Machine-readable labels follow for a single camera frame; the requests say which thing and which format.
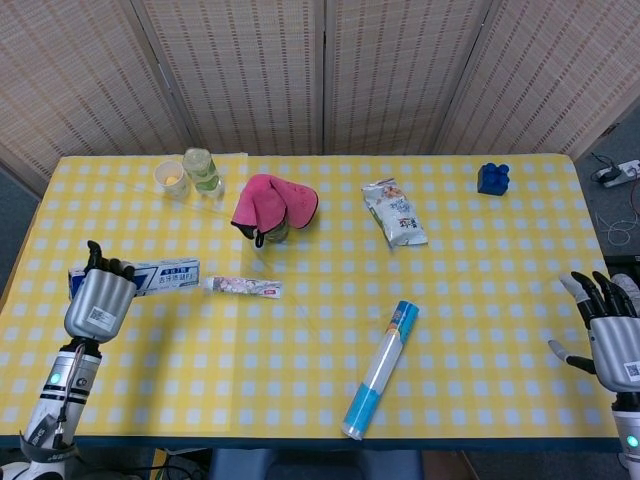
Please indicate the white snack bag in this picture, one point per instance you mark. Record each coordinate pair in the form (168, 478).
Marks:
(397, 215)

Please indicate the small yellow ball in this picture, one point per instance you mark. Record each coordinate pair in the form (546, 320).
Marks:
(171, 179)

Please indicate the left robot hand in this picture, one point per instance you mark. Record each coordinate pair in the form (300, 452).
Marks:
(100, 305)

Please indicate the clear bottle green label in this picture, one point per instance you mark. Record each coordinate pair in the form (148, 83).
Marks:
(202, 172)

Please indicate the white power strip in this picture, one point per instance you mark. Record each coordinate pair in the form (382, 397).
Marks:
(622, 172)

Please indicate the grey speckled cloth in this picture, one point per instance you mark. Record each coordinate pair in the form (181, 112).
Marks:
(631, 287)

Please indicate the blue toy building block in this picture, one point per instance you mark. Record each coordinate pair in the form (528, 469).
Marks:
(492, 180)

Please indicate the pale paper cup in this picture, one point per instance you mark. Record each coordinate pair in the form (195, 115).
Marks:
(175, 187)

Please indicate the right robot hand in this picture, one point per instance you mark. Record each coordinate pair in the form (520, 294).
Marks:
(617, 350)

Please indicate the blue and white toothpaste box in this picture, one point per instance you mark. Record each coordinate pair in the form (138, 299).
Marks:
(170, 277)

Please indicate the bamboo folding screen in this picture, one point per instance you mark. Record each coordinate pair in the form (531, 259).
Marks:
(250, 75)

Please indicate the plastic bag roll blue label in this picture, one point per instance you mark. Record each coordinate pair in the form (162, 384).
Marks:
(380, 370)

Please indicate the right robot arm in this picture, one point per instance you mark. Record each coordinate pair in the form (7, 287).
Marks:
(629, 430)

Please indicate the pink cloth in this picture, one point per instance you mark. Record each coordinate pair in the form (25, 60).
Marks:
(272, 200)

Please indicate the yellow checkered tablecloth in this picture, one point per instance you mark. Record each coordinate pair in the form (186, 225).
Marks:
(310, 350)

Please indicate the white printed toothpaste tube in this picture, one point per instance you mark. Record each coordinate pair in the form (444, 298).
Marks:
(245, 287)

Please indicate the glass jar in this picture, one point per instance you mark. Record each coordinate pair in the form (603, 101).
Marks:
(277, 235)

